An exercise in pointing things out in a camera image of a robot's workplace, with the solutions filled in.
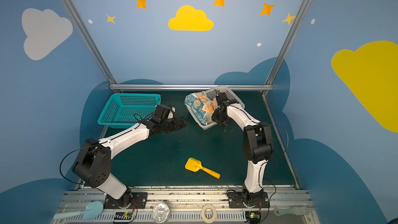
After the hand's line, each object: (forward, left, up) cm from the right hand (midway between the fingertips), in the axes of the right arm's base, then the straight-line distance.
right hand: (216, 120), depth 96 cm
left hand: (-7, +19, +5) cm, 21 cm away
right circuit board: (-48, -18, -12) cm, 53 cm away
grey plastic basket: (+25, +3, -2) cm, 25 cm away
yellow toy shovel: (-27, +12, -7) cm, 30 cm away
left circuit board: (-51, +45, -11) cm, 69 cm away
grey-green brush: (-45, -38, -8) cm, 59 cm away
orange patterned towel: (+10, +5, +1) cm, 11 cm away
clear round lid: (-50, +24, -2) cm, 55 cm away
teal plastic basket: (+10, +66, -8) cm, 67 cm away
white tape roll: (-51, +5, -7) cm, 51 cm away
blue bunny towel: (+11, +13, -2) cm, 18 cm away
